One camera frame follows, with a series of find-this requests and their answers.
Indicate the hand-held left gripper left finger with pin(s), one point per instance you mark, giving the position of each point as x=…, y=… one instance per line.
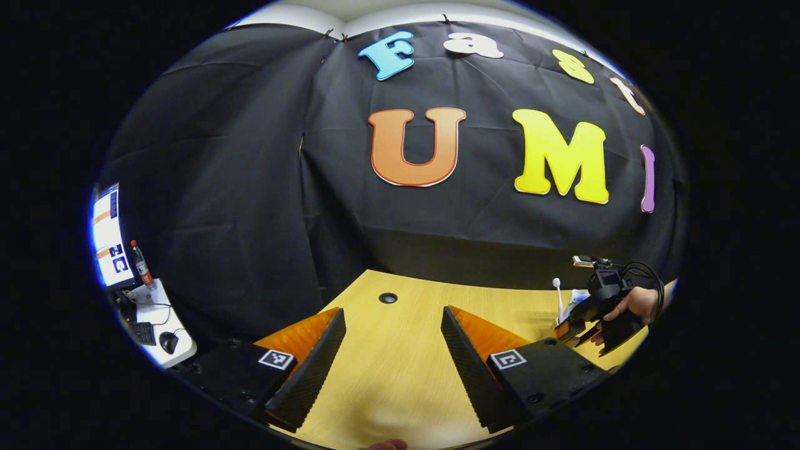
x=309, y=369

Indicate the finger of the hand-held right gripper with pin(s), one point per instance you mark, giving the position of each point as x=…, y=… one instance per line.
x=578, y=315
x=589, y=334

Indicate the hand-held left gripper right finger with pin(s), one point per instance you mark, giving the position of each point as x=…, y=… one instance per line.
x=475, y=369

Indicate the white toothpaste tube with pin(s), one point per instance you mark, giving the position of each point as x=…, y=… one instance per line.
x=576, y=299

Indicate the pale pink toothbrush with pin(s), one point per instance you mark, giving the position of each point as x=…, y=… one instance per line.
x=557, y=284

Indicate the wooden desktop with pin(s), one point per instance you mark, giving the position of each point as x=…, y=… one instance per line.
x=400, y=375

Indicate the black desk grommet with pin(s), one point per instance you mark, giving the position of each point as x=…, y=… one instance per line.
x=387, y=297

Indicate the black computer mouse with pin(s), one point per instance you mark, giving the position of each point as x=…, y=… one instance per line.
x=169, y=342

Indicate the black keyboard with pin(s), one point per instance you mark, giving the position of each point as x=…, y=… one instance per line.
x=142, y=333

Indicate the black backdrop cloth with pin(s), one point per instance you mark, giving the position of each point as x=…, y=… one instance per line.
x=250, y=187

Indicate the red capped plastic bottle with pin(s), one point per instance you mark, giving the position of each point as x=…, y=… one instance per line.
x=142, y=265

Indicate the computer monitor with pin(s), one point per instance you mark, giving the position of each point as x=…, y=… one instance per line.
x=109, y=237

